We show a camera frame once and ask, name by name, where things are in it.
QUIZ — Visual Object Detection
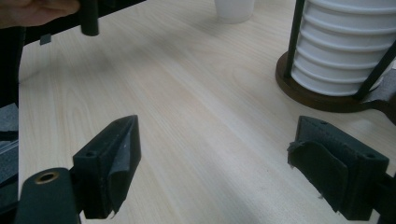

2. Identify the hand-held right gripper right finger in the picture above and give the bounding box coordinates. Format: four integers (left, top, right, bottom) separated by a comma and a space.
287, 115, 390, 222

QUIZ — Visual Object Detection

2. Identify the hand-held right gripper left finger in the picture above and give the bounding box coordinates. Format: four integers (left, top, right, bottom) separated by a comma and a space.
72, 114, 143, 220

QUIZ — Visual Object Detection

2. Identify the black double cup holder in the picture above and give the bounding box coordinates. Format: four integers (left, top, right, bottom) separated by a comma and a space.
275, 0, 396, 125

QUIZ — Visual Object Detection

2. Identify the short stack of white cups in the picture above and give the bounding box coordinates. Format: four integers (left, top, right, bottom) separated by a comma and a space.
290, 0, 396, 97

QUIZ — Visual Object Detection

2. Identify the single white paper cup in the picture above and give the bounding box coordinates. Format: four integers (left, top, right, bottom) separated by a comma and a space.
214, 0, 256, 25

